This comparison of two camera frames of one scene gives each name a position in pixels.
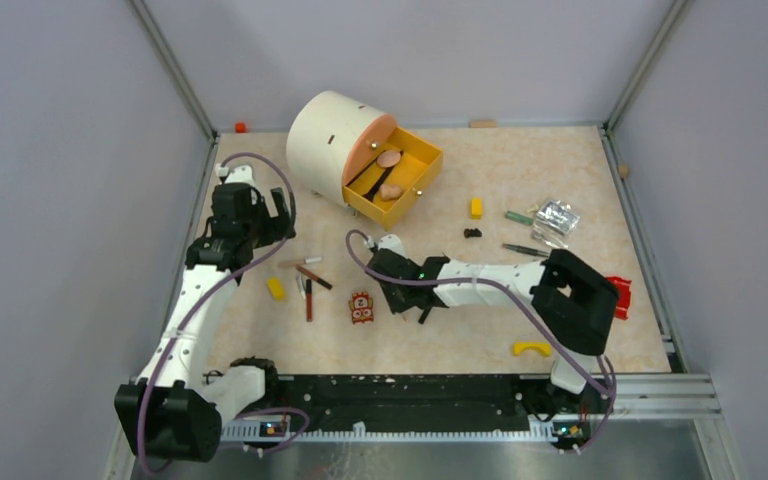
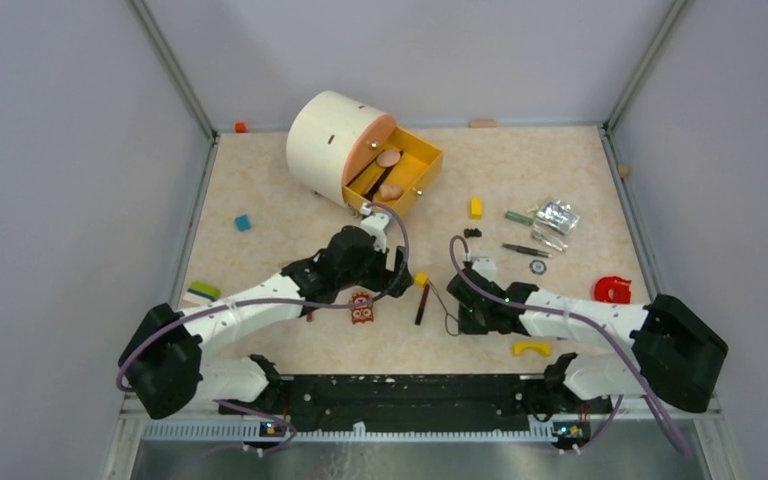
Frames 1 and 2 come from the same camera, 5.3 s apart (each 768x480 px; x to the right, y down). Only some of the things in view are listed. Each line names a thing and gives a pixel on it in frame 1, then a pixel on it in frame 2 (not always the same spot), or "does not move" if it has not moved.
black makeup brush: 373,190 does not move
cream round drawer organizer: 350,150 does not move
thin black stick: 358,175 does not move
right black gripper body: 396,297 to 473,322
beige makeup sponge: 390,192 does not move
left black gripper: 283,228 to 386,281
